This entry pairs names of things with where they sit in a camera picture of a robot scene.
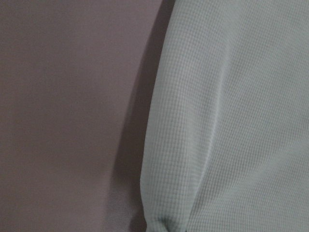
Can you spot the olive green long-sleeve shirt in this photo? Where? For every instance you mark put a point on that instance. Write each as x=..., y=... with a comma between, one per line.
x=227, y=140

